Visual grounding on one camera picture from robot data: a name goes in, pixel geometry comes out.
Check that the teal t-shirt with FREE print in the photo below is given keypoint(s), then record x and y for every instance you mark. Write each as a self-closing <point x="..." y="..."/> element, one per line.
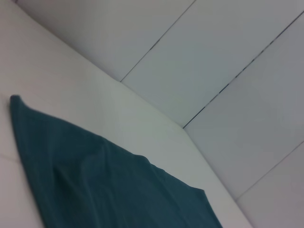
<point x="95" y="185"/>

